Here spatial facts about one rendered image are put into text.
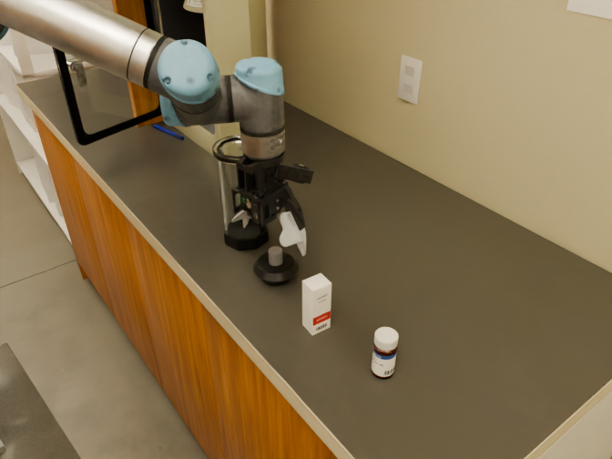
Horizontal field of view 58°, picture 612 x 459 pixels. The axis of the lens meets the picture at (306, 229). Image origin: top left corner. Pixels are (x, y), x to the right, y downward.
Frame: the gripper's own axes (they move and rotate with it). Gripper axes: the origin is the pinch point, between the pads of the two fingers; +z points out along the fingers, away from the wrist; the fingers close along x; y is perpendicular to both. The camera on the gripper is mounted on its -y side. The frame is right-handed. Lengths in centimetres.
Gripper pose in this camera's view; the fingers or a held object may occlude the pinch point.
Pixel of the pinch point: (276, 240)
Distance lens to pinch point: 107.6
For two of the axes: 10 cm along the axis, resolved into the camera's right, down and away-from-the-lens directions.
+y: -6.1, 4.5, -6.5
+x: 7.9, 3.5, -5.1
